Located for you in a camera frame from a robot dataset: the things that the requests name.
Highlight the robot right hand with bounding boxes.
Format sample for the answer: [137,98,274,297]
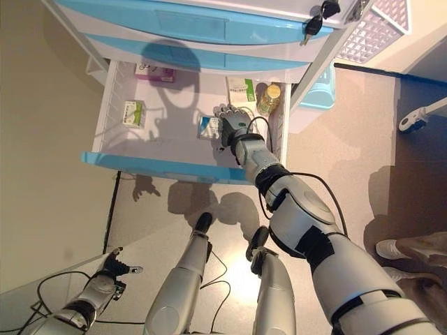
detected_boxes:
[213,103,252,147]

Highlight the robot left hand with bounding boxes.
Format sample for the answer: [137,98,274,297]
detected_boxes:
[103,246,143,278]

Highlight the blue and white medicine box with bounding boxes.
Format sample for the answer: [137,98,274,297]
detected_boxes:
[197,114,224,140]

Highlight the blue-fronted cart drawer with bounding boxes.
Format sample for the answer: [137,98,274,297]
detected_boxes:
[80,59,293,185]

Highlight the tall green white medicine box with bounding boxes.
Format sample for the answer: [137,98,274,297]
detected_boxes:
[226,77,256,104]

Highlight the yellow medicine bottle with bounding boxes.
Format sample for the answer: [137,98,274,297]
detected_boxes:
[257,82,282,115]

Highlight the pink and white medicine box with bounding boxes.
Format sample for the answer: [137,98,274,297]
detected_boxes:
[134,61,176,84]

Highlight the small green white medicine box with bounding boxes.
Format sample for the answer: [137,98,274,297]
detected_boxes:
[122,100,147,129]

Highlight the silver robot left leg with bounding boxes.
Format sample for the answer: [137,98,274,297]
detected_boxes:
[142,211,214,335]

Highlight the silver robot leg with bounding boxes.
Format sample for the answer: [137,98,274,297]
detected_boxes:
[142,211,214,335]
[245,225,298,335]

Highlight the light blue waste bin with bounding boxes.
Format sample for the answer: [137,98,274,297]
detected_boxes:
[300,66,336,110]

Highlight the white and blue medical cart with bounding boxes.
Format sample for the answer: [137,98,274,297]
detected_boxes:
[41,0,376,135]

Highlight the black keys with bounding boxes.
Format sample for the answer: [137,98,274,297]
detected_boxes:
[300,0,342,46]

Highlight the silver robot right leg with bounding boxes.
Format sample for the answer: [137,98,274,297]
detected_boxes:
[245,225,298,335]

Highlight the white lattice basket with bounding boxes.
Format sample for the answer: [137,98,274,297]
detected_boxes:
[335,0,413,64]

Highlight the white hospital bed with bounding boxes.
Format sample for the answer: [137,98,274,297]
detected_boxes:
[398,100,447,133]

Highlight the person in brown trousers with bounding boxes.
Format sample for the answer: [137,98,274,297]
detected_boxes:
[375,230,447,325]

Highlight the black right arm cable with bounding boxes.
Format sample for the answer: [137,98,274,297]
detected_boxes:
[244,116,349,238]

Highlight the black floor cable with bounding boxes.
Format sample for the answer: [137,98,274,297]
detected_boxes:
[0,270,146,334]

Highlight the thin black leg cable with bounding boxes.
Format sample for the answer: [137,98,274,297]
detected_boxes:
[200,249,232,332]

